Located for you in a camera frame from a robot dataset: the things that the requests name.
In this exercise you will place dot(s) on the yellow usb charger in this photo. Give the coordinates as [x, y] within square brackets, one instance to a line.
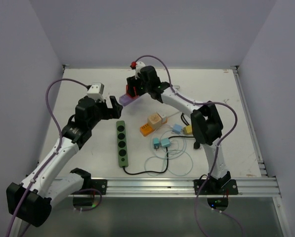
[187, 130]

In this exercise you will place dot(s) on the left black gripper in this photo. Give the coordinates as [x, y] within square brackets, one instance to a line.
[110, 112]

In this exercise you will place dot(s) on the aluminium front rail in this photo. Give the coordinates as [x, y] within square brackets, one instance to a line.
[156, 187]

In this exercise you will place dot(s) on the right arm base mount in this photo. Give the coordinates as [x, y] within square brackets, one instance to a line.
[222, 186]

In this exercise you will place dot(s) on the teal charger cube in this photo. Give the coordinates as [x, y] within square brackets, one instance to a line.
[156, 143]
[165, 142]

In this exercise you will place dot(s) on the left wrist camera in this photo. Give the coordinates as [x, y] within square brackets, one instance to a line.
[95, 91]

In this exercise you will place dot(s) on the beige cube socket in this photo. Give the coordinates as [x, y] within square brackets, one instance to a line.
[156, 120]

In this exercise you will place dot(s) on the green power strip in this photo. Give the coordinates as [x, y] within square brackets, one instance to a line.
[122, 144]

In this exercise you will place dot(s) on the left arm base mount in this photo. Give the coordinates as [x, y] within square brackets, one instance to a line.
[98, 184]

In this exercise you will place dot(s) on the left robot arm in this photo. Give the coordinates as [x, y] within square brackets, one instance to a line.
[34, 198]

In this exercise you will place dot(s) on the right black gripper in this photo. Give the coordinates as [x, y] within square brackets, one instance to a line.
[132, 82]

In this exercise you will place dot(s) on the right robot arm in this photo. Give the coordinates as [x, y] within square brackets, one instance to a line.
[205, 120]

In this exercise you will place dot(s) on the red cube socket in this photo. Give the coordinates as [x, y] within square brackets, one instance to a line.
[131, 91]

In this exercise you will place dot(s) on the light blue usb charger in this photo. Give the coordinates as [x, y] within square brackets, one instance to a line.
[177, 129]

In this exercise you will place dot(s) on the purple usb hub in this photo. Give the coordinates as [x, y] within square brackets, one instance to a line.
[125, 99]

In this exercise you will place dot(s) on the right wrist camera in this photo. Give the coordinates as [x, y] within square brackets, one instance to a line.
[137, 66]

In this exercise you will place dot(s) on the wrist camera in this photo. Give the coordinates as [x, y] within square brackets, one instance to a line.
[95, 91]
[137, 66]

